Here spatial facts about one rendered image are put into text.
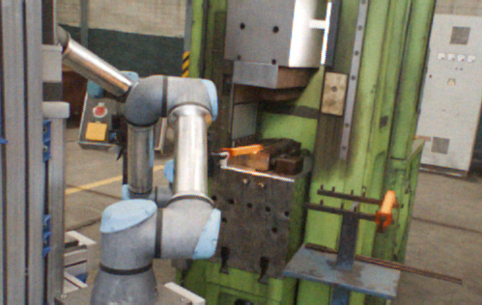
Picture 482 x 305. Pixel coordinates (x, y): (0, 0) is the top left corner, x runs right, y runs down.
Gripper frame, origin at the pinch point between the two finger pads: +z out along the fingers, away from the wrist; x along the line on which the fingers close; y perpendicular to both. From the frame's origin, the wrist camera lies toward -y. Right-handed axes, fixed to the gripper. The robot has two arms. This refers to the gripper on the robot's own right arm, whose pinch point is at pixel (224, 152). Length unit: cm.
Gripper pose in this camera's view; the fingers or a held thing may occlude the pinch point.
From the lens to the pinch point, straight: 195.7
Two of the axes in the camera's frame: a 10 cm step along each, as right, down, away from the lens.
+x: 9.3, 1.5, -3.4
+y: -0.9, 9.8, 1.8
